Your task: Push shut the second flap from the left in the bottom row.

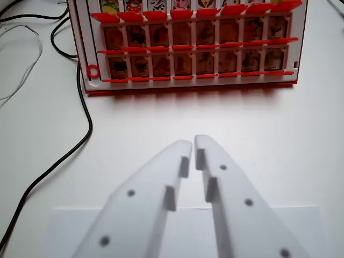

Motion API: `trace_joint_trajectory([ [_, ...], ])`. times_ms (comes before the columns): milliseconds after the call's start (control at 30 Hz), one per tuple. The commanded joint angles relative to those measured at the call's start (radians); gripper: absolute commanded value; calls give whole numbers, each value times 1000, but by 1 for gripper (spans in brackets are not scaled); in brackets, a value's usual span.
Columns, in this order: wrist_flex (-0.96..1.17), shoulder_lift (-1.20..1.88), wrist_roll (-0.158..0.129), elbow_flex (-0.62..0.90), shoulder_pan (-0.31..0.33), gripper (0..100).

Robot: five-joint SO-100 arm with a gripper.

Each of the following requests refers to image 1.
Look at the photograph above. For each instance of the white paper sheet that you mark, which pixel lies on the white paper sheet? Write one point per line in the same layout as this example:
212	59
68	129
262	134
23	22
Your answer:
293	233

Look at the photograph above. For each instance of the red and white game board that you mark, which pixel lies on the red and white game board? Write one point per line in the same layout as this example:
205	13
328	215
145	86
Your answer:
84	40

